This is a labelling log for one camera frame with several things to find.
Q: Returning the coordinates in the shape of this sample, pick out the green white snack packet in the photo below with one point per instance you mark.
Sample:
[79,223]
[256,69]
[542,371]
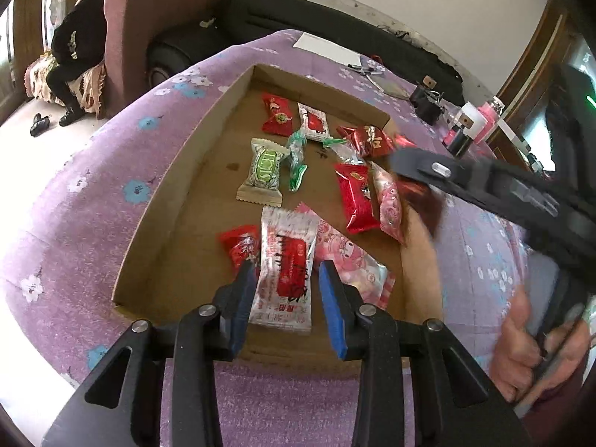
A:
[263,174]

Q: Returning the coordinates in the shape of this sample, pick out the person's right hand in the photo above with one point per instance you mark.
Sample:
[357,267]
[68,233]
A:
[512,358]

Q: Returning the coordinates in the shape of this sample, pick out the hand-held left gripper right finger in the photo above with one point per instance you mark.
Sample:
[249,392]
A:
[333,307]

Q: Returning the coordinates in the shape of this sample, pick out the shallow cardboard box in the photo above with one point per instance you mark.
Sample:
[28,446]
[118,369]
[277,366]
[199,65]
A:
[195,223]

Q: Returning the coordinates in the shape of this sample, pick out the black object on floor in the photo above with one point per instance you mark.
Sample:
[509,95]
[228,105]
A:
[37,125]

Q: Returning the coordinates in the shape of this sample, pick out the red white print snack packet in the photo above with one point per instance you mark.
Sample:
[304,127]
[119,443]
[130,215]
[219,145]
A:
[240,244]

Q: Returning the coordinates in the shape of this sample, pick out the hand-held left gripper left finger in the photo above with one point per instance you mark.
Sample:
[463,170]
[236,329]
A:
[242,307]

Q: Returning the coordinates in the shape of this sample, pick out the large pink cartoon snack packet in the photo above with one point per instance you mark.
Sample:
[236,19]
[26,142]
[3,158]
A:
[354,265]

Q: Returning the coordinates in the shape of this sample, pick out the purple floral tablecloth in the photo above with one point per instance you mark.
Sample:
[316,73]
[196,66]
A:
[93,242]

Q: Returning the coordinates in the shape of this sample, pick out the small white red snack packet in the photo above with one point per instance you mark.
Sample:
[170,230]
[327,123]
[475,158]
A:
[313,123]

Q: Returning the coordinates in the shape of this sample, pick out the clear green candy packet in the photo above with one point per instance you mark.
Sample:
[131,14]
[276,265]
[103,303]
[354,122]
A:
[337,148]
[295,163]

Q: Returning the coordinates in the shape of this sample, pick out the red gold snack packet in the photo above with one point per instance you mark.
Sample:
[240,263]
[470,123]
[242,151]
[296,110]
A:
[368,139]

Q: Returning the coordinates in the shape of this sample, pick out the black pen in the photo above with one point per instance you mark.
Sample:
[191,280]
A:
[368,70]

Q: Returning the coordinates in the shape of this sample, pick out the pink bottle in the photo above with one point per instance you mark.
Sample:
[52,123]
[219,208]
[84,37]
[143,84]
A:
[491,116]

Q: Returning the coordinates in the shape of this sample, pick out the window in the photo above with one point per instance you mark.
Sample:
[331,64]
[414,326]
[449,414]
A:
[60,0]

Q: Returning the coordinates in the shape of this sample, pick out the black round holder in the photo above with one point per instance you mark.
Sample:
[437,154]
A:
[424,105]

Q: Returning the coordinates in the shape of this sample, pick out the patterned seat cloth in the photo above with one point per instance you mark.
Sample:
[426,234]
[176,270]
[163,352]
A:
[39,79]

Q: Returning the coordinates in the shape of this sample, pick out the white box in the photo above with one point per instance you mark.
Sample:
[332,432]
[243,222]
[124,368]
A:
[475,123]

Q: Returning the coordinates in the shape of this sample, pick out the brown armchair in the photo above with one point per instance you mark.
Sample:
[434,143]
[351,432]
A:
[139,18]

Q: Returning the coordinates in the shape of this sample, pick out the white paper sheet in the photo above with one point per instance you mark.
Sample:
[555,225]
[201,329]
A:
[326,46]

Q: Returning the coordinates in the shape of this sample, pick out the black holder with red item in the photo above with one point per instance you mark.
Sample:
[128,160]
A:
[458,142]

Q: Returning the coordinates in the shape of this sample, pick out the black sofa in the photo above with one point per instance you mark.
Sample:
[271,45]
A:
[260,9]

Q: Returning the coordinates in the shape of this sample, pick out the dark red snack packet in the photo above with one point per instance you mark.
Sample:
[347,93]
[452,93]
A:
[421,205]

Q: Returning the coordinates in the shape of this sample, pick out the grey notebook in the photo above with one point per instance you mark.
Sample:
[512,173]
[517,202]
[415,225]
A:
[393,86]

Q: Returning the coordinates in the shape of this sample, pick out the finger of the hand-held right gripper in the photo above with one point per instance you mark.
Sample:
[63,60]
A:
[447,172]

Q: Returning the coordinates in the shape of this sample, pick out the large white red snack packet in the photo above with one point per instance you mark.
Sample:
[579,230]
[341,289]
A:
[284,260]

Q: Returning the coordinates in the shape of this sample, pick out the narrow pink snack packet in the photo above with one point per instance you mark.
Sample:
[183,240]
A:
[389,205]

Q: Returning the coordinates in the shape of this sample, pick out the wooden cabinet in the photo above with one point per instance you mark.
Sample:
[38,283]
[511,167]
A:
[545,46]

